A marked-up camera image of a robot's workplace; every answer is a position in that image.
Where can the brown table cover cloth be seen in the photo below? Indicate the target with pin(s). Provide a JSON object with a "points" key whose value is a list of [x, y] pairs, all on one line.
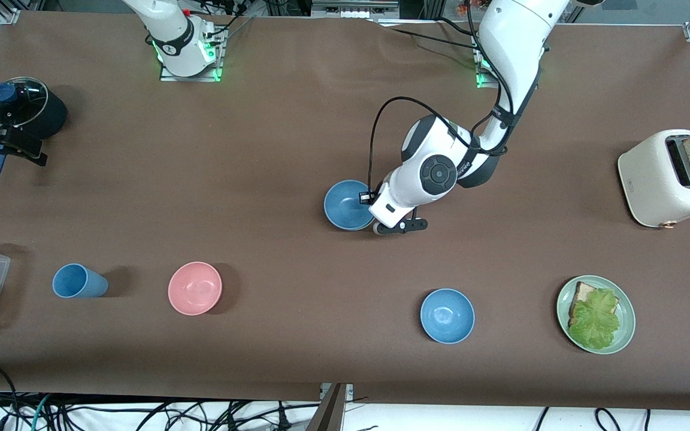
{"points": [[261, 149]]}

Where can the cream white toaster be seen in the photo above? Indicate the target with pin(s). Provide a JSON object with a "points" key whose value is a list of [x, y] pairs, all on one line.
{"points": [[650, 179]]}

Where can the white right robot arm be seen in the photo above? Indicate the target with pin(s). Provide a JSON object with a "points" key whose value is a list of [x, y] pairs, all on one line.
{"points": [[174, 36]]}

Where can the light green plate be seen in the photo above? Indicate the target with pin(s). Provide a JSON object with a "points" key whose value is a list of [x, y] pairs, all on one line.
{"points": [[626, 317]]}

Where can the white bread slice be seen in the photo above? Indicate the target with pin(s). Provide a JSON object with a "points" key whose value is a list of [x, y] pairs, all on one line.
{"points": [[581, 294]]}

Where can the blue ribbed plastic cup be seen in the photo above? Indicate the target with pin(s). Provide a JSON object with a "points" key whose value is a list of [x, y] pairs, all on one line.
{"points": [[78, 281]]}

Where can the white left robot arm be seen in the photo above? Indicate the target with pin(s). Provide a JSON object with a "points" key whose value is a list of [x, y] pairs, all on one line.
{"points": [[513, 48]]}

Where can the glass lid with blue knob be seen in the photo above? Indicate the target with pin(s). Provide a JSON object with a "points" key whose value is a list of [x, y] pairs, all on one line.
{"points": [[21, 102]]}

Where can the pink bowl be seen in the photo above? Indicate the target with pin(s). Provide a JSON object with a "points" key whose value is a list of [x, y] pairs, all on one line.
{"points": [[194, 288]]}

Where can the orange red plant decoration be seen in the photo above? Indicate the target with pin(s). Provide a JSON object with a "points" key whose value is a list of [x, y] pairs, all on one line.
{"points": [[465, 6]]}

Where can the blue bowl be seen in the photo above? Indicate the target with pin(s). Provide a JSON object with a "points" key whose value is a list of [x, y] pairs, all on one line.
{"points": [[345, 206], [447, 316]]}

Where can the green lettuce leaf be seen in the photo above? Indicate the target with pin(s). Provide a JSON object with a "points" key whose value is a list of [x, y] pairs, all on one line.
{"points": [[596, 320]]}

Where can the black cooking pot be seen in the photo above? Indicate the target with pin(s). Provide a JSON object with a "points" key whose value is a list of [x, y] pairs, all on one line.
{"points": [[51, 117]]}

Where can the small metal table bracket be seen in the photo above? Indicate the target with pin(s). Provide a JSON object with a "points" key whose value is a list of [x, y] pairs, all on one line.
{"points": [[348, 390]]}

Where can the brown table leg beam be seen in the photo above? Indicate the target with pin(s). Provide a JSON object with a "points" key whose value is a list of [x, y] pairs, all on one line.
{"points": [[328, 413]]}

